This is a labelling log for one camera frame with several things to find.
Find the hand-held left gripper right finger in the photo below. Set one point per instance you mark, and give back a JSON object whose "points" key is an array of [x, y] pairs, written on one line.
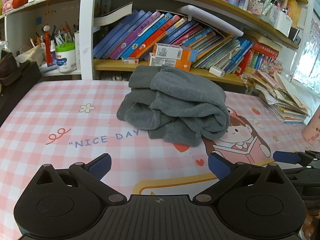
{"points": [[220, 167]]}

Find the white wooden bookshelf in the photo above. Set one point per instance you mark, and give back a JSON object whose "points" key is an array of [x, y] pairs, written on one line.
{"points": [[86, 30]]}

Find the pink bottle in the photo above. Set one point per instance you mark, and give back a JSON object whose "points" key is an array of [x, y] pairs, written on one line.
{"points": [[312, 127]]}

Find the bunch of pens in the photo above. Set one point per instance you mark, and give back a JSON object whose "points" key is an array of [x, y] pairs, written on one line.
{"points": [[62, 35]]}

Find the white power adapter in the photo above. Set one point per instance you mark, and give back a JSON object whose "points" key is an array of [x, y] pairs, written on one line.
{"points": [[217, 71]]}

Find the white storage box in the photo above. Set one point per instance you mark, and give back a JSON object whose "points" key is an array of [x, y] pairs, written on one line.
{"points": [[282, 22]]}

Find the orange and white box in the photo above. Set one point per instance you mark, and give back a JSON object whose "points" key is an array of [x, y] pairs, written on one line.
{"points": [[172, 51], [170, 63]]}

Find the dark bag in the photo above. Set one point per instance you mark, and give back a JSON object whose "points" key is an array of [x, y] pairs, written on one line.
{"points": [[17, 87]]}

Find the pile of paper booklets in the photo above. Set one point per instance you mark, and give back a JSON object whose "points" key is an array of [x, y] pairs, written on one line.
{"points": [[282, 97]]}

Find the row of colourful books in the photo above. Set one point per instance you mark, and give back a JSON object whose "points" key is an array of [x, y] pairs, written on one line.
{"points": [[175, 35]]}

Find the window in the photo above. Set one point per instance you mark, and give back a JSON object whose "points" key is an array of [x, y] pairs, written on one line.
{"points": [[311, 62]]}

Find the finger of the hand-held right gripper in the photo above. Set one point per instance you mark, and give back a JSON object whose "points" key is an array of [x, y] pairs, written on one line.
{"points": [[306, 177], [287, 157]]}

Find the white tin with green lid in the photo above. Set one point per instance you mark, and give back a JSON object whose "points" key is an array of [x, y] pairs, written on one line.
{"points": [[65, 60]]}

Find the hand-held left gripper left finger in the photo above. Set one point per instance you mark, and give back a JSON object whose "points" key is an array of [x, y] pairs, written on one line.
{"points": [[100, 167]]}

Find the small white flat box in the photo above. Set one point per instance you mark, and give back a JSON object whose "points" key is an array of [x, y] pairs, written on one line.
{"points": [[130, 60]]}

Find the thick grey-edged book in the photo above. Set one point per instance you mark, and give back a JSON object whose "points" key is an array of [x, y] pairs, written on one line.
{"points": [[115, 15]]}

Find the grey pants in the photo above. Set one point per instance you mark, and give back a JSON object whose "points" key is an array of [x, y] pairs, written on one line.
{"points": [[175, 105]]}

